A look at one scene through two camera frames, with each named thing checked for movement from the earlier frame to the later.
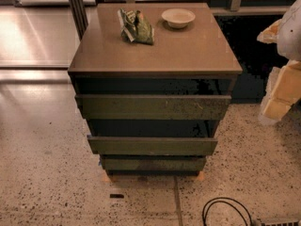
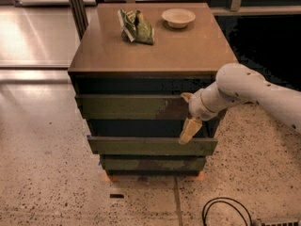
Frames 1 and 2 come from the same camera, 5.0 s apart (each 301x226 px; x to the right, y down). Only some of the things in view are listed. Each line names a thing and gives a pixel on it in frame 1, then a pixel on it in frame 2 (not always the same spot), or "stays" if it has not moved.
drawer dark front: x=153 y=106 stays
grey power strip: x=278 y=221 stays
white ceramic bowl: x=178 y=18 stays
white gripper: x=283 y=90 to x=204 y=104
